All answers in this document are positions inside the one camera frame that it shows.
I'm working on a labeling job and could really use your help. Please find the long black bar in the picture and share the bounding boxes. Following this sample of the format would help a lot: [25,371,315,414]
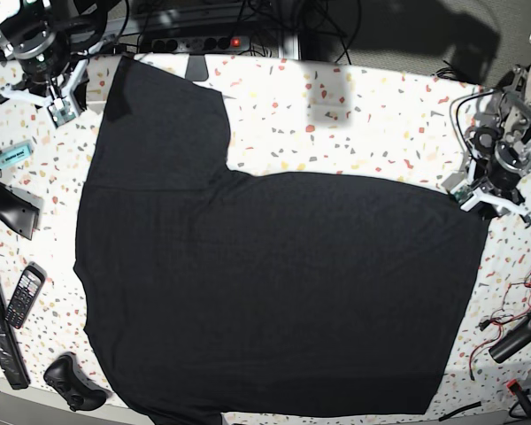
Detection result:
[0,289,30,390]

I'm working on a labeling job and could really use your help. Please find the black game controller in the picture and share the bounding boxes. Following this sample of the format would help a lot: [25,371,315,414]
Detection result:
[43,353,108,412]

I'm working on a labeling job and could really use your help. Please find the black power strip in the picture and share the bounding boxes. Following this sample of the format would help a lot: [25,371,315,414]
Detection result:
[139,35,250,55]

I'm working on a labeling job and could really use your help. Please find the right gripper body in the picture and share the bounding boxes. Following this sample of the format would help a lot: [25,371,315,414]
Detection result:
[0,47,89,111]

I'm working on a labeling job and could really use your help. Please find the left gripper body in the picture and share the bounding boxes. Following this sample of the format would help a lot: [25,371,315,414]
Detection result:
[442,150,531,226]

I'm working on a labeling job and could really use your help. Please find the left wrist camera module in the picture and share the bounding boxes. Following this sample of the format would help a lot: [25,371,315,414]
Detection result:
[450,182,473,205]

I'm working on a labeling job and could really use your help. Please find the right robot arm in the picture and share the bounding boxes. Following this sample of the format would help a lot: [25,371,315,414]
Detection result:
[0,1,102,124]

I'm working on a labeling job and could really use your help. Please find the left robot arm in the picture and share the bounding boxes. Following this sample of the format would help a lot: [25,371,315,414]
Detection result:
[442,66,531,227]

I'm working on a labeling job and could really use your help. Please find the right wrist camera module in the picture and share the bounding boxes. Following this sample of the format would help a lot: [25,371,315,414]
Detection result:
[46,98,78,128]

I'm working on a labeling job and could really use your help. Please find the black T-shirt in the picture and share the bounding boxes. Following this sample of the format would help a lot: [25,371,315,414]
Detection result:
[74,58,489,424]

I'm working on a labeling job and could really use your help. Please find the teal highlighter marker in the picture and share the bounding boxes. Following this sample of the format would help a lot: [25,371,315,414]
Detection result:
[0,142,33,171]

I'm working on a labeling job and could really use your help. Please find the red handled tool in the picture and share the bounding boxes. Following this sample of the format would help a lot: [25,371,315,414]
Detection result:
[506,380,531,421]

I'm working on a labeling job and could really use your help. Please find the black cable strip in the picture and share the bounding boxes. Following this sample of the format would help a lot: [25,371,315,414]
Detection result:
[438,401,482,422]

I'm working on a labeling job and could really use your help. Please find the black handheld scanner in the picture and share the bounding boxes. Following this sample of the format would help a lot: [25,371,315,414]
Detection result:
[0,182,44,240]

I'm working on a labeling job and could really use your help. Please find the black cylinder tool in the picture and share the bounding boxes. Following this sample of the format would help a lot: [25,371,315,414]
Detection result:
[489,313,531,364]

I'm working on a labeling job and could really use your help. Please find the red and black wires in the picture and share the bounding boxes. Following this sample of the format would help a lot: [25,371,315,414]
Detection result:
[468,251,531,382]

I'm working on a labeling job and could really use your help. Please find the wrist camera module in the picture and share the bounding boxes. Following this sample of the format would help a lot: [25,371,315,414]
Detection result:
[450,182,473,205]
[46,98,78,128]

